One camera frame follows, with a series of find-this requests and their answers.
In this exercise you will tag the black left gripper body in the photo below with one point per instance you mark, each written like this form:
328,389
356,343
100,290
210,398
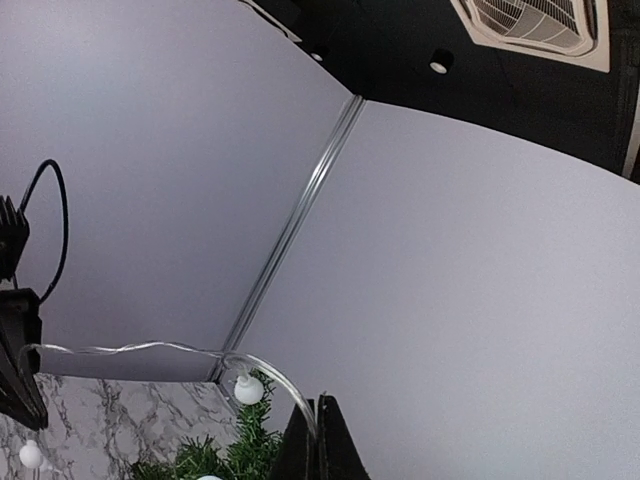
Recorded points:
21,326

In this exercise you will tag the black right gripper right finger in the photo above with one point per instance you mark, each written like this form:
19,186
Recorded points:
338,457

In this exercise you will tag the white ball string lights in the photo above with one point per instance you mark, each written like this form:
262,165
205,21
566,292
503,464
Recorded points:
248,390

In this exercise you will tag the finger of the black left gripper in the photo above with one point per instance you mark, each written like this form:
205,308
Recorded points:
20,397

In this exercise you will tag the ceiling air conditioner vent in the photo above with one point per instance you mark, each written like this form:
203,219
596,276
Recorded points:
574,32

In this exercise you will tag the left aluminium frame post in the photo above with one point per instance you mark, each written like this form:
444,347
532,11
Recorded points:
340,133

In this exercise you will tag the small green christmas tree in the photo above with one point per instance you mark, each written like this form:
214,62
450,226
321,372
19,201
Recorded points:
251,456

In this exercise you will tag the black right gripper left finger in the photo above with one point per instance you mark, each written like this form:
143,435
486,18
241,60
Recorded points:
296,456

